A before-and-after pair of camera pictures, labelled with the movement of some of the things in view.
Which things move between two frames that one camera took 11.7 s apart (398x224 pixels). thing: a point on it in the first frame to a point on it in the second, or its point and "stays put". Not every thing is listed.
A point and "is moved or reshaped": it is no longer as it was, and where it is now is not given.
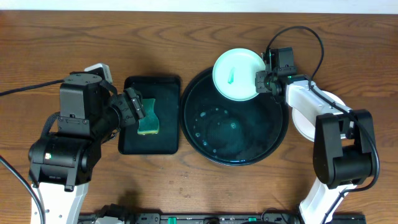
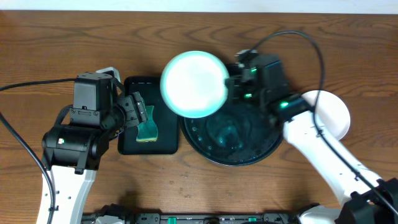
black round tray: (229, 132) stays put
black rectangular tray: (165, 90) stays put
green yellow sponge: (149, 124) is moved or reshaped
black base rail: (115, 214) stays put
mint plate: (234, 73) is moved or reshaped
